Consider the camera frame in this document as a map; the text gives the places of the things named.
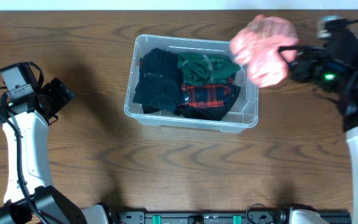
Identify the pink shirt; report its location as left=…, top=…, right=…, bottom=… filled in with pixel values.
left=230, top=14, right=298, bottom=88

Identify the black shirt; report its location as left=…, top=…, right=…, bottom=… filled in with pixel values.
left=140, top=85, right=242, bottom=121

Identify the dark navy garment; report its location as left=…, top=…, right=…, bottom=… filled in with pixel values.
left=133, top=48, right=182, bottom=114

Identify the dark green garment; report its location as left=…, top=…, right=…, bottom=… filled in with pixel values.
left=178, top=52, right=241, bottom=86

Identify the red navy plaid shirt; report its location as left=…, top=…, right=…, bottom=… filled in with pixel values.
left=178, top=78, right=234, bottom=108

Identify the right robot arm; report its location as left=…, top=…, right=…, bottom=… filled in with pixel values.
left=278, top=29, right=358, bottom=223

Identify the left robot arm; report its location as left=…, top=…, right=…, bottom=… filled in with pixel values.
left=0, top=78, right=112, bottom=223

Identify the clear plastic storage bin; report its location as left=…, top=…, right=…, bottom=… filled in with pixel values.
left=124, top=34, right=259, bottom=133

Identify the black mounting rail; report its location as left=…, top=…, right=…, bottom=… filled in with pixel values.
left=116, top=211, right=353, bottom=224

